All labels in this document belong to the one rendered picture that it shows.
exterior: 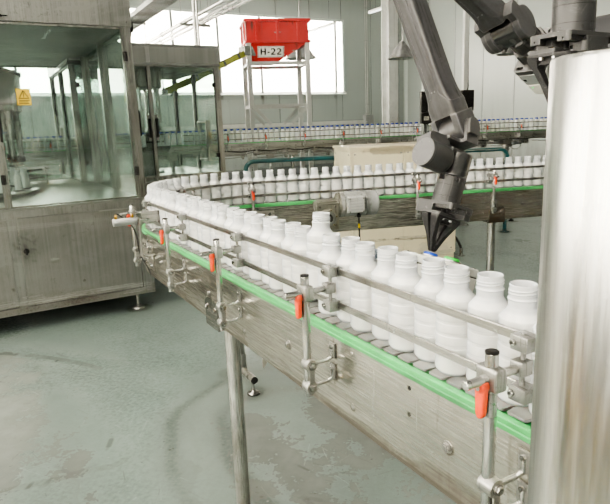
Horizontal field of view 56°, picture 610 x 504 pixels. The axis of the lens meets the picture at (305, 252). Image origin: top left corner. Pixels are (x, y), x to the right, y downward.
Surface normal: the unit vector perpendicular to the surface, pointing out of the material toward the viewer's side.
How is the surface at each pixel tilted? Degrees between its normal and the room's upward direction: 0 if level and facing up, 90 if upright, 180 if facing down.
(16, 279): 90
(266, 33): 90
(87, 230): 90
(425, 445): 90
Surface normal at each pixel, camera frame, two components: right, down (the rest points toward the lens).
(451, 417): -0.86, 0.14
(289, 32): 0.21, 0.19
